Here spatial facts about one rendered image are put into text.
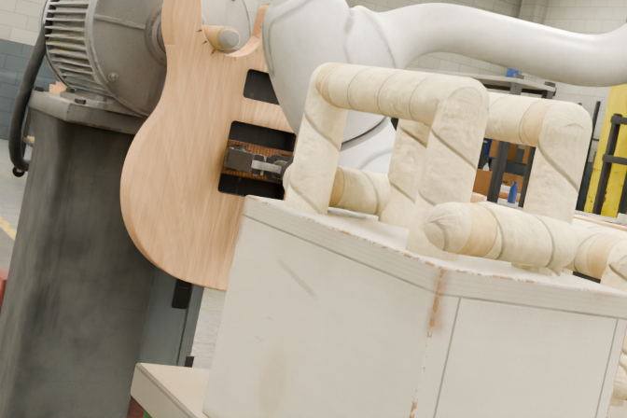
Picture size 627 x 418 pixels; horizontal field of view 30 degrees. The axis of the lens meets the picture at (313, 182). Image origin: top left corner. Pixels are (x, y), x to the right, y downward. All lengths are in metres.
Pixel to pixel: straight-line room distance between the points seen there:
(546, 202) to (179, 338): 1.34
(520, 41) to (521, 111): 0.58
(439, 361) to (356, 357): 0.07
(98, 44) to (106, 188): 0.28
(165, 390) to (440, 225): 0.36
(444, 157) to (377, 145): 0.56
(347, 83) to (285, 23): 0.43
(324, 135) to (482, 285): 0.21
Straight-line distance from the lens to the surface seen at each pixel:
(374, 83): 0.77
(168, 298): 2.01
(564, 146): 0.75
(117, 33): 1.73
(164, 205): 1.57
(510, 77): 7.22
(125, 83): 1.74
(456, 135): 0.70
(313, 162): 0.84
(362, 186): 0.87
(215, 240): 1.60
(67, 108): 1.80
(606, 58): 1.41
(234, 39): 1.54
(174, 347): 2.03
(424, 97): 0.72
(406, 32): 1.28
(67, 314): 1.93
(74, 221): 1.90
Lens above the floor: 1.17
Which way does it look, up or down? 3 degrees down
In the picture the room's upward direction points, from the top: 12 degrees clockwise
